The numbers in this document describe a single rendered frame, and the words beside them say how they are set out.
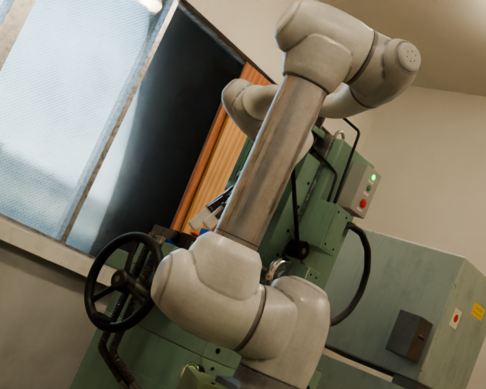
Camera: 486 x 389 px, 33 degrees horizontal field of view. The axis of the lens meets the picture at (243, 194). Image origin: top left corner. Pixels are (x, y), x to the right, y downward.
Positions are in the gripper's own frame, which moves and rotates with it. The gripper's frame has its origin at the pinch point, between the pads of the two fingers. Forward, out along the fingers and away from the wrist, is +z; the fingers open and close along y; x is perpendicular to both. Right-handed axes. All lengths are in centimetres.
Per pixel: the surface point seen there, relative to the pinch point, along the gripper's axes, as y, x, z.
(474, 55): 162, -61, -218
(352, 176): 29, -27, -57
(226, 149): 178, -13, -78
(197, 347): 3.9, -25.8, 21.7
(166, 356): 12.4, -24.0, 29.0
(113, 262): 44.2, 1.1, 19.0
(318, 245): 19.8, -33.7, -29.7
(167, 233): 17.4, 1.4, 5.4
